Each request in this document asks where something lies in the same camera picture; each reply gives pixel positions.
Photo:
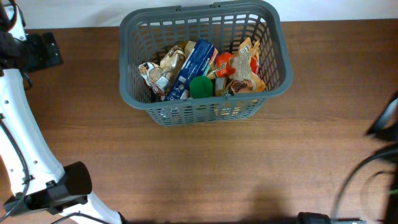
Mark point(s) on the tan orange snack pouch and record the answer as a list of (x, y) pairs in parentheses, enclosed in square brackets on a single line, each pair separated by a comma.
[(245, 72)]

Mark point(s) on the red orange pasta packet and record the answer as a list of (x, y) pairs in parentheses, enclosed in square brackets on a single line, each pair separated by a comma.
[(221, 67)]

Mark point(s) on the green lid jar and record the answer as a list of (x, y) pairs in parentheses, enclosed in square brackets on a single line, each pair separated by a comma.
[(201, 87)]

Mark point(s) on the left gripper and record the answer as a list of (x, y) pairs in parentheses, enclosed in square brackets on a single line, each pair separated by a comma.
[(37, 45)]

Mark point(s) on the blue rectangular food box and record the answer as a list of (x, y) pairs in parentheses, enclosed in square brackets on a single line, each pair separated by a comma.
[(197, 64)]

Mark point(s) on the beige brown snack pouch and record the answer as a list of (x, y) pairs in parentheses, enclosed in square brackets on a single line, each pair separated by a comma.
[(161, 77)]

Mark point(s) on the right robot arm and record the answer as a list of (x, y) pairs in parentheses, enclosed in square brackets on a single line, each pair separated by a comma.
[(380, 131)]

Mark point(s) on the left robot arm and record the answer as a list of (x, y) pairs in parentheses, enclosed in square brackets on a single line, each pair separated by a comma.
[(38, 180)]

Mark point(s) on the grey plastic shopping basket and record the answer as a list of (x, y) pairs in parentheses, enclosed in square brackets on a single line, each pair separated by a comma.
[(146, 35)]

